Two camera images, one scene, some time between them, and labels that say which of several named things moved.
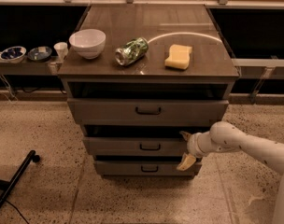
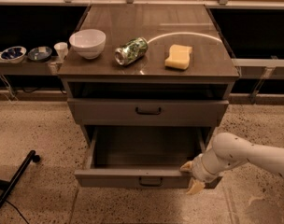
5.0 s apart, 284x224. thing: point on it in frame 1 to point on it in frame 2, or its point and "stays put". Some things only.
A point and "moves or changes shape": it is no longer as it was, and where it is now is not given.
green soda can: (130, 52) stays put
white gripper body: (193, 146) to (197, 170)
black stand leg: (7, 186) stays put
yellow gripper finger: (187, 161) to (194, 186)
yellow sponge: (178, 56) stays put
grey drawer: (135, 147) moves or changes shape
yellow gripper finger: (187, 135) to (188, 166)
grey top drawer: (150, 112) stays put
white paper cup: (62, 49) stays put
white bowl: (88, 43) stays put
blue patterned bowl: (13, 54) stays put
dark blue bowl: (40, 53) stays put
